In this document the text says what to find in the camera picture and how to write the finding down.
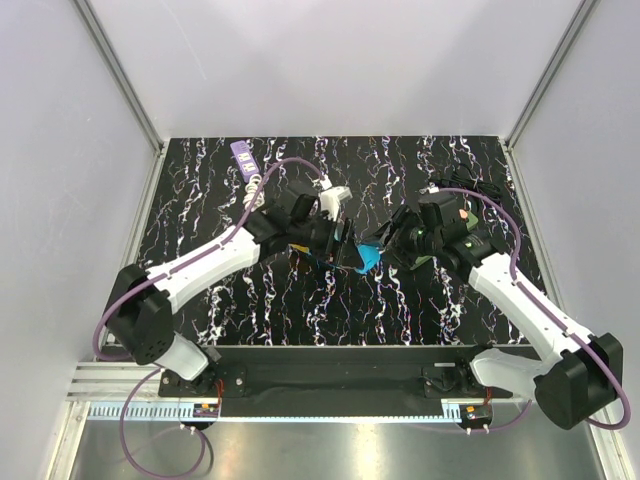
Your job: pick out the light blue square adapter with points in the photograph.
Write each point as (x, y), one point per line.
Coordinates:
(370, 256)

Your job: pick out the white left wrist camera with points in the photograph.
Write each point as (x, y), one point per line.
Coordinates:
(332, 199)

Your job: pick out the green round-hole power strip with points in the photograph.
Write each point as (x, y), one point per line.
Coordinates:
(422, 262)

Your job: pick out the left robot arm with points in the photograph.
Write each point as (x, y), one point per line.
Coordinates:
(143, 302)

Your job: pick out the yellow cube socket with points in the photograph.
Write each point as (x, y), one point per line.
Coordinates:
(300, 248)

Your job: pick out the purple power strip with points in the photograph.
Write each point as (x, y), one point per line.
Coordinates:
(246, 163)

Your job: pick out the aluminium frame rail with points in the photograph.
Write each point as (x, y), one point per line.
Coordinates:
(105, 381)

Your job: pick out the white slotted cable duct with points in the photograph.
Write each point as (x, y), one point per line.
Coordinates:
(153, 411)

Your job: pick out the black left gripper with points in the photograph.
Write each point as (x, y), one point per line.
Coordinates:
(350, 254)

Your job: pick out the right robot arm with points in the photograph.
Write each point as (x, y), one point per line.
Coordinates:
(576, 376)

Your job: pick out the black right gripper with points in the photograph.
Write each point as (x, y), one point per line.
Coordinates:
(406, 219)

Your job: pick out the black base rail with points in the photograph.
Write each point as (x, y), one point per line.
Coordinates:
(246, 372)

